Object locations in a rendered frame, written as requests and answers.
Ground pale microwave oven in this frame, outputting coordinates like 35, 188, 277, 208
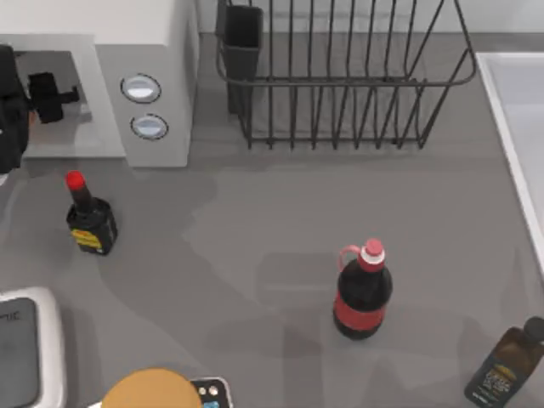
0, 0, 201, 169

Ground olive bottle with black cap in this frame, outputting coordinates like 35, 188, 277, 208
463, 315, 544, 408

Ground round silver microwave knob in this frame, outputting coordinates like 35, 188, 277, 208
129, 112, 170, 141
120, 72, 162, 105

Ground dark bottle with red label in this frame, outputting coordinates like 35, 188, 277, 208
331, 237, 394, 342

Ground dark grey cutlery holder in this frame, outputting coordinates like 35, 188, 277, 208
215, 0, 265, 116

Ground tan round bread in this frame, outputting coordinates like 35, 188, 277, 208
100, 366, 203, 408

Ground small black red-capped bottle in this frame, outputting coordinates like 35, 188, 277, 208
64, 169, 120, 258

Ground white device with buttons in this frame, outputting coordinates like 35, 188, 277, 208
188, 376, 234, 408

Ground dark grey wire dish rack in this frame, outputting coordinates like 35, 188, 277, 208
214, 0, 478, 151

